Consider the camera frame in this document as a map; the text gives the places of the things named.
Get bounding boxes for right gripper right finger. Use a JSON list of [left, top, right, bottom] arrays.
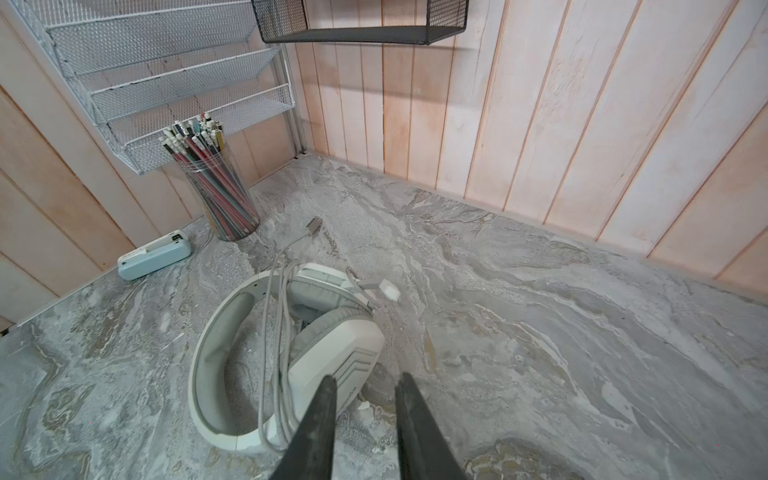
[[395, 372, 466, 479]]

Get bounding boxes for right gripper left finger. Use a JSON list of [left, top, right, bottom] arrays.
[[270, 375, 337, 480]]

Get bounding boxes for white headphones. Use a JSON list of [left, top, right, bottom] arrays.
[[188, 263, 401, 454]]

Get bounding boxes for clear cup of pencils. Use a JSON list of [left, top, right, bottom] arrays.
[[159, 112, 260, 242]]

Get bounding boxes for white wire mesh shelf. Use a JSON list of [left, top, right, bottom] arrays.
[[10, 1, 295, 174]]

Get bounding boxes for black wire mesh basket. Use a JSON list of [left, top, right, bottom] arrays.
[[252, 1, 469, 45]]

